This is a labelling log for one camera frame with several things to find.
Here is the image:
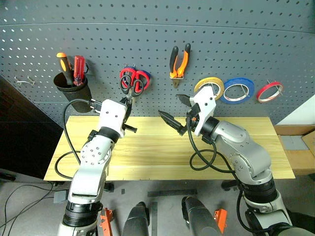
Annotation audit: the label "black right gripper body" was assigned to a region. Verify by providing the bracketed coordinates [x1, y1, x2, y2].
[183, 104, 200, 134]

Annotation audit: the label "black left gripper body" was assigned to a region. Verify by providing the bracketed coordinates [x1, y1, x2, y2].
[122, 99, 134, 126]

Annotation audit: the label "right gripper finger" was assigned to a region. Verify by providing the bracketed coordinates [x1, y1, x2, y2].
[158, 110, 187, 137]
[175, 94, 192, 108]

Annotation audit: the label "yellow tape roll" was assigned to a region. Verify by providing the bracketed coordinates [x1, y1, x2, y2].
[193, 76, 225, 101]

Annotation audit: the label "blue tape roll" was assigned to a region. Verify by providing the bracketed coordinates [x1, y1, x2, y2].
[220, 78, 255, 105]

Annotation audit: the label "dark grey pegboard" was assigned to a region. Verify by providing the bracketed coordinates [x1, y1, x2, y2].
[0, 0, 315, 128]

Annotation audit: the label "red tape roll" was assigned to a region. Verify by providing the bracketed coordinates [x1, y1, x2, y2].
[256, 82, 284, 103]

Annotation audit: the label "empty metal pegboard hook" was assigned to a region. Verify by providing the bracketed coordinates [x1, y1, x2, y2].
[14, 75, 35, 87]

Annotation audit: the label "red black scissors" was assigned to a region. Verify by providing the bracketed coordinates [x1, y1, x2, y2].
[119, 67, 150, 104]

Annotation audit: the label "orange black pliers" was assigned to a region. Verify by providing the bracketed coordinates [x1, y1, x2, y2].
[169, 43, 192, 89]

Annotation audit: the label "black tool cup holder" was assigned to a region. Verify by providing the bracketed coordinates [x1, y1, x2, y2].
[53, 63, 93, 114]

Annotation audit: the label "orange black screwdriver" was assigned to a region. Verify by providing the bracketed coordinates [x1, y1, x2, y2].
[56, 52, 74, 86]

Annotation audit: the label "dark rounded shape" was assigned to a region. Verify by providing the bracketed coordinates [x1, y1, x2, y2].
[181, 196, 222, 236]
[122, 201, 150, 236]

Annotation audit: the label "brown cardboard box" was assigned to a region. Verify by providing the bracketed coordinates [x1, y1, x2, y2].
[274, 124, 315, 177]

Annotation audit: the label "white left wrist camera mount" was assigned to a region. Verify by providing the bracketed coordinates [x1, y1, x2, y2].
[96, 99, 127, 138]

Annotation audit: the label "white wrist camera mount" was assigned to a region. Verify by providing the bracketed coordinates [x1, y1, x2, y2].
[96, 99, 127, 138]
[189, 86, 217, 136]

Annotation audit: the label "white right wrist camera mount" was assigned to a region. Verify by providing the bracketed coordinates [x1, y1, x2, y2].
[189, 86, 217, 136]

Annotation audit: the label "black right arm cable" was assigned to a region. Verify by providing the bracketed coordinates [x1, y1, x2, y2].
[186, 115, 249, 234]

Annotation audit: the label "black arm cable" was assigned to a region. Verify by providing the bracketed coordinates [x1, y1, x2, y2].
[54, 98, 103, 180]
[186, 115, 249, 234]

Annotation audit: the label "blue handled scissors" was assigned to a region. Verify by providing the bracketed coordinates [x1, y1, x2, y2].
[124, 64, 152, 87]

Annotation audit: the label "red handled screwdriver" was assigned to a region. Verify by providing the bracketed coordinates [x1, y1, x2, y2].
[73, 55, 86, 86]

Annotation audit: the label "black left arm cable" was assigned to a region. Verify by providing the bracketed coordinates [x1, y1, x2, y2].
[54, 98, 103, 180]

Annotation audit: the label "orange metal bracket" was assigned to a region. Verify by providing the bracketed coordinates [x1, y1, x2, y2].
[98, 207, 114, 236]
[213, 208, 227, 234]

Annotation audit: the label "black floor cable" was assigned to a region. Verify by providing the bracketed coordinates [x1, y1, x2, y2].
[0, 181, 54, 229]

